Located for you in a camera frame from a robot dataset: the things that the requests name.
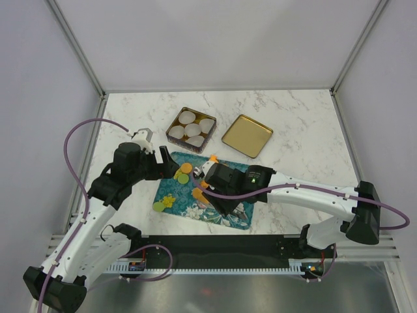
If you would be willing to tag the white paper cup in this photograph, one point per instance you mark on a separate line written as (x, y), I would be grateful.
(196, 141)
(206, 125)
(192, 129)
(186, 117)
(177, 132)

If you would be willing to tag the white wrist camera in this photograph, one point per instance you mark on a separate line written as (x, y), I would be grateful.
(143, 137)
(201, 171)

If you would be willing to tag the white slotted cable duct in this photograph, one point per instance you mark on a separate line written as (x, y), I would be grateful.
(124, 267)

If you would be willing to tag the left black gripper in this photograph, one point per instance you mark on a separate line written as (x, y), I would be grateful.
(166, 169)

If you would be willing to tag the gold tin lid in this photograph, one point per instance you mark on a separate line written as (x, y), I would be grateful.
(247, 136)

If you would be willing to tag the white paper cup right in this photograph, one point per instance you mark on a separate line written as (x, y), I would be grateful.
(206, 125)

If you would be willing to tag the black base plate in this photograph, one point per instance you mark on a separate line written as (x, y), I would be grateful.
(225, 251)

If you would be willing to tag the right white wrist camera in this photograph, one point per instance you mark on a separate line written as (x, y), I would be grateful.
(201, 171)

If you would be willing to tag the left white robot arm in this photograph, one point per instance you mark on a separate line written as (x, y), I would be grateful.
(62, 281)

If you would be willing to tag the white paper cup bottom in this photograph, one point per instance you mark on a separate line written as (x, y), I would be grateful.
(196, 141)

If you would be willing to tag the white paper cup top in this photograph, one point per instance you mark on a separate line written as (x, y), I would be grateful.
(186, 117)

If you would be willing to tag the orange dotted cookie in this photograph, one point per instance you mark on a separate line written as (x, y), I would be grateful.
(186, 168)

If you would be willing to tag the white paper cup centre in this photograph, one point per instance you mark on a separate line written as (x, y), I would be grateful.
(192, 129)

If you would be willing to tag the teal floral tray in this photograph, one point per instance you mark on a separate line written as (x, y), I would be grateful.
(178, 201)

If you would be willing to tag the orange round cookie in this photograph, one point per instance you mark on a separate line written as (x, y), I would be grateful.
(197, 194)

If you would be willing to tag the green sandwich cookie edge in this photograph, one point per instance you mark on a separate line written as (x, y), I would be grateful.
(158, 206)

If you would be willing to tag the orange fish cookie top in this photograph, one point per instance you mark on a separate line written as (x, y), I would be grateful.
(213, 158)

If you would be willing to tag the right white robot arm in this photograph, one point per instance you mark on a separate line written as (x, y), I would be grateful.
(354, 212)

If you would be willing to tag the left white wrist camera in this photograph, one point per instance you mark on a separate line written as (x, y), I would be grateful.
(143, 137)

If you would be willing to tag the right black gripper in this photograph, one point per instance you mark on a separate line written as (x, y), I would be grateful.
(223, 207)

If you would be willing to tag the green sandwich cookie upper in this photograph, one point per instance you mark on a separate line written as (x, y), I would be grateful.
(183, 178)

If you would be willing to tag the white paper cup left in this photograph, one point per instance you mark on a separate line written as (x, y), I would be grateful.
(177, 132)

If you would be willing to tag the dark square cookie tin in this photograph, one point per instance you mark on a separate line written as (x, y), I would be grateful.
(182, 142)

